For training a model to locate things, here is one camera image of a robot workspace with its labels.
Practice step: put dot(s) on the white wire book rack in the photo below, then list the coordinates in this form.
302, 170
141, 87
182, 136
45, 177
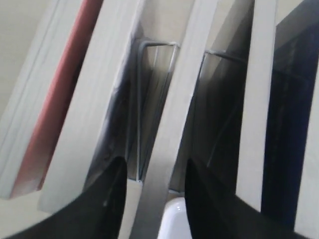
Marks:
142, 112

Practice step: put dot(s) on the black spine white-title book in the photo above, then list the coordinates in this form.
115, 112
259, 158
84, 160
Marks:
253, 21

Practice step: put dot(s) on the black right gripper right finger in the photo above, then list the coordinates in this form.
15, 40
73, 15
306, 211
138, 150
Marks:
214, 211

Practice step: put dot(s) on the black spine thin book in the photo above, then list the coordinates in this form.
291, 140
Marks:
164, 154

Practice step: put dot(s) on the red teal spine book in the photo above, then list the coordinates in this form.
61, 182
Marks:
32, 121

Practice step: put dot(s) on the white plastic tray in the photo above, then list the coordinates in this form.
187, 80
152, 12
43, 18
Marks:
174, 224

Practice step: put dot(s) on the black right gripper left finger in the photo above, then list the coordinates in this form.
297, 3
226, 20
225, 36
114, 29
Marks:
95, 214

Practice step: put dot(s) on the white grey spine book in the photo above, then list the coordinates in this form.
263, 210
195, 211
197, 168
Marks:
87, 122

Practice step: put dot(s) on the blue moon cover book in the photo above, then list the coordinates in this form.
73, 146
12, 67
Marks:
296, 56

